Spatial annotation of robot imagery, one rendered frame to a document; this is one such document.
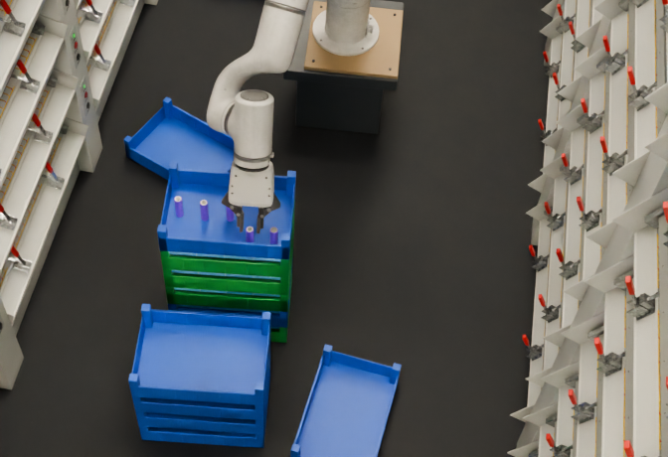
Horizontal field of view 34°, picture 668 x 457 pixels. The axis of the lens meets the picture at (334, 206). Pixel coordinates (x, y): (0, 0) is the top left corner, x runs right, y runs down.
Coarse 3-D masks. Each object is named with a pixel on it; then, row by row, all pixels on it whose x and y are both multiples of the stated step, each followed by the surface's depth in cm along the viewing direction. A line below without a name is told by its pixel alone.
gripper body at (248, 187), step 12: (240, 168) 238; (264, 168) 239; (240, 180) 240; (252, 180) 240; (264, 180) 240; (240, 192) 242; (252, 192) 242; (264, 192) 242; (240, 204) 244; (252, 204) 244; (264, 204) 244
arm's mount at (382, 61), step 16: (384, 16) 315; (400, 16) 315; (384, 32) 311; (400, 32) 312; (320, 48) 306; (384, 48) 308; (400, 48) 308; (304, 64) 303; (320, 64) 303; (336, 64) 303; (352, 64) 303; (368, 64) 304; (384, 64) 304
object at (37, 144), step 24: (48, 96) 279; (72, 96) 283; (48, 120) 276; (24, 144) 270; (48, 144) 273; (24, 168) 267; (0, 192) 261; (24, 192) 264; (0, 216) 255; (24, 216) 264; (0, 240) 255; (0, 264) 252
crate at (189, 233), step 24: (168, 168) 256; (168, 192) 256; (192, 192) 261; (216, 192) 262; (288, 192) 261; (168, 216) 257; (192, 216) 257; (216, 216) 258; (288, 216) 259; (168, 240) 248; (192, 240) 247; (216, 240) 247; (240, 240) 254; (264, 240) 254; (288, 240) 245
